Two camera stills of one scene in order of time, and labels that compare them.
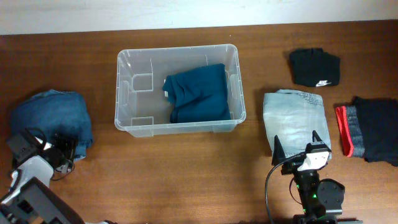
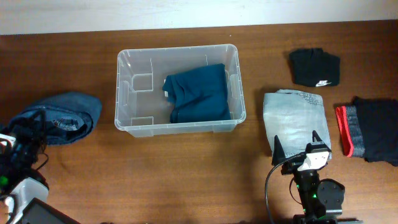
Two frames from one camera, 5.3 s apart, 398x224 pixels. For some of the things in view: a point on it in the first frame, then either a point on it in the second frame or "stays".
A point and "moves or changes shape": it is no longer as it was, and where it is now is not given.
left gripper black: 66,148 to 26,128
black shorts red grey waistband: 369,129 stays
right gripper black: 278,155 stays
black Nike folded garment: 314,67 stays
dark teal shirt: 199,94 stays
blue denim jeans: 53,112 moves or changes shape
